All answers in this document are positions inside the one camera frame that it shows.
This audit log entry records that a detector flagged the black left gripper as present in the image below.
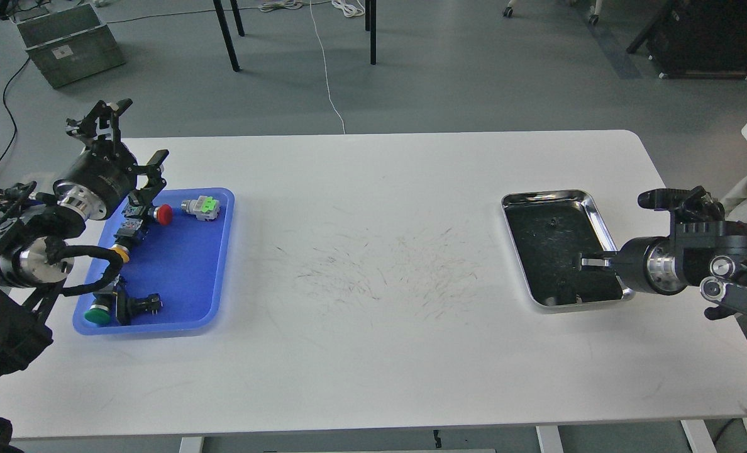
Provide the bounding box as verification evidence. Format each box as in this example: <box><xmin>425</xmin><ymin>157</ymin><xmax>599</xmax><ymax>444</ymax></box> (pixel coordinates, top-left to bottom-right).
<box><xmin>53</xmin><ymin>98</ymin><xmax>169</xmax><ymax>220</ymax></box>

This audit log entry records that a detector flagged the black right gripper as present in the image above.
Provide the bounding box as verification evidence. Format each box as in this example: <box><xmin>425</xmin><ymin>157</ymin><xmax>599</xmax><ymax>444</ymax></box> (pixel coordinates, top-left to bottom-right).
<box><xmin>580</xmin><ymin>236</ymin><xmax>688</xmax><ymax>296</ymax></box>

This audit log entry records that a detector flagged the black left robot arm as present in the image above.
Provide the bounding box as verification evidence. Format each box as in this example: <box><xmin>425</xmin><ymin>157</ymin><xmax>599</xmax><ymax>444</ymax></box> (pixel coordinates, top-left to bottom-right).
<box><xmin>0</xmin><ymin>99</ymin><xmax>172</xmax><ymax>377</ymax></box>

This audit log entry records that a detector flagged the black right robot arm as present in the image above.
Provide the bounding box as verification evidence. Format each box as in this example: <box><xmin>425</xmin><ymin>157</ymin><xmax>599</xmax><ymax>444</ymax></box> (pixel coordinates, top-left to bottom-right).
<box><xmin>575</xmin><ymin>186</ymin><xmax>747</xmax><ymax>320</ymax></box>

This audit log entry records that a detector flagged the silver metal tray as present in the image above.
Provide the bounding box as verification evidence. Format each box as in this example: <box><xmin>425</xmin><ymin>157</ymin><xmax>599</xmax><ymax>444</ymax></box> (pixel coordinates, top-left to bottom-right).
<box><xmin>502</xmin><ymin>189</ymin><xmax>635</xmax><ymax>312</ymax></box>

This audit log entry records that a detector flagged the blue plastic tray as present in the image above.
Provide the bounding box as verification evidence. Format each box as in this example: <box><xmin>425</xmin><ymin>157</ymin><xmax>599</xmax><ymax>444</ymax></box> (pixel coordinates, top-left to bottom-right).
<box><xmin>72</xmin><ymin>188</ymin><xmax>235</xmax><ymax>336</ymax></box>

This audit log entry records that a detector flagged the grey green connector part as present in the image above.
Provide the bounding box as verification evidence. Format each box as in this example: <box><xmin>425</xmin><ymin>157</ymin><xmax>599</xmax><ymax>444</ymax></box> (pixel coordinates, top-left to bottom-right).
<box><xmin>180</xmin><ymin>195</ymin><xmax>221</xmax><ymax>221</ymax></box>

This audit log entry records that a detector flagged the grey storage crate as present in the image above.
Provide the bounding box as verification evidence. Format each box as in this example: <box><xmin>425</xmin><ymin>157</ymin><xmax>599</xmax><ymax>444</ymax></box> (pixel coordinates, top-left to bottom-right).
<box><xmin>16</xmin><ymin>4</ymin><xmax>126</xmax><ymax>89</ymax></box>

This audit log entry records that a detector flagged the black table leg front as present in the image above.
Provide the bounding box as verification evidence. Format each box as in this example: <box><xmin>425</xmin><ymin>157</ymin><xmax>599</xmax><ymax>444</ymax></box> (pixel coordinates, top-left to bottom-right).
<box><xmin>213</xmin><ymin>0</ymin><xmax>241</xmax><ymax>74</ymax></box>

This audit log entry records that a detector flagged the black table leg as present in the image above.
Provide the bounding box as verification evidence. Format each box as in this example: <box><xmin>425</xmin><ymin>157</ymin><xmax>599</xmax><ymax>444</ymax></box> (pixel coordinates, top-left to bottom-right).
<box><xmin>365</xmin><ymin>0</ymin><xmax>377</xmax><ymax>65</ymax></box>
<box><xmin>230</xmin><ymin>0</ymin><xmax>245</xmax><ymax>37</ymax></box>
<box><xmin>213</xmin><ymin>0</ymin><xmax>241</xmax><ymax>74</ymax></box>

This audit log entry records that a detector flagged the black table leg rear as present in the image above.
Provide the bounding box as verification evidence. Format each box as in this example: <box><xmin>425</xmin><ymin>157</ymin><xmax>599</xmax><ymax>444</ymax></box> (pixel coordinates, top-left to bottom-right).
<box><xmin>230</xmin><ymin>0</ymin><xmax>245</xmax><ymax>37</ymax></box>

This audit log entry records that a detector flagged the black equipment case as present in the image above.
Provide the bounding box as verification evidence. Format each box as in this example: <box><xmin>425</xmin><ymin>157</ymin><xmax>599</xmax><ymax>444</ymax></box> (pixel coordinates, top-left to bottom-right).
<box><xmin>626</xmin><ymin>1</ymin><xmax>747</xmax><ymax>79</ymax></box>

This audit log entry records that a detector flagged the black table leg right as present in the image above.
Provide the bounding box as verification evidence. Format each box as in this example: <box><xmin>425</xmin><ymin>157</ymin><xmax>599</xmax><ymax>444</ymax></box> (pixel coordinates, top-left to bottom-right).
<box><xmin>365</xmin><ymin>0</ymin><xmax>377</xmax><ymax>65</ymax></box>

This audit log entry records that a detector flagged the red push button switch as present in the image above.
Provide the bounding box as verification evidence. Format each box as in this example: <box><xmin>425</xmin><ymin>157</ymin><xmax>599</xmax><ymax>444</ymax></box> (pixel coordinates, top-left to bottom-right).
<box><xmin>121</xmin><ymin>191</ymin><xmax>173</xmax><ymax>232</ymax></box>

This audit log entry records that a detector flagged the yellow push button switch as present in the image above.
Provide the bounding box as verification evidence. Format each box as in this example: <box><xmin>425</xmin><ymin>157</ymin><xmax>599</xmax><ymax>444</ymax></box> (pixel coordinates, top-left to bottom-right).
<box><xmin>109</xmin><ymin>218</ymin><xmax>148</xmax><ymax>264</ymax></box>

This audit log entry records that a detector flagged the black floor cable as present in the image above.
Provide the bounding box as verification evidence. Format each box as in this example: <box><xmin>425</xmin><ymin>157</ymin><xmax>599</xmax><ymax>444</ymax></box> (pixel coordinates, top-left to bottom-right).
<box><xmin>0</xmin><ymin>58</ymin><xmax>31</xmax><ymax>189</ymax></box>

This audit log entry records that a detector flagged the black switch block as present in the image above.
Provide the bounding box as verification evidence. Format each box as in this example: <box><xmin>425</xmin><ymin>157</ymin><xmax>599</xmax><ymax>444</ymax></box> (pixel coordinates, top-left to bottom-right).
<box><xmin>116</xmin><ymin>291</ymin><xmax>163</xmax><ymax>326</ymax></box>

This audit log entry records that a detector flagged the green push button switch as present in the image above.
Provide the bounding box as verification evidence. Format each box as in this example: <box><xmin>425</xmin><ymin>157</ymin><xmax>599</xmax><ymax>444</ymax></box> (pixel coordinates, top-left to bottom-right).
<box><xmin>84</xmin><ymin>284</ymin><xmax>123</xmax><ymax>327</ymax></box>

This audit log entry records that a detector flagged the white floor cable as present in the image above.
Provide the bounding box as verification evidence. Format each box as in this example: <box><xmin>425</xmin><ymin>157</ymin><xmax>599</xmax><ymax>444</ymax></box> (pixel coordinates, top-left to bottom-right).
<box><xmin>308</xmin><ymin>0</ymin><xmax>347</xmax><ymax>135</ymax></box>

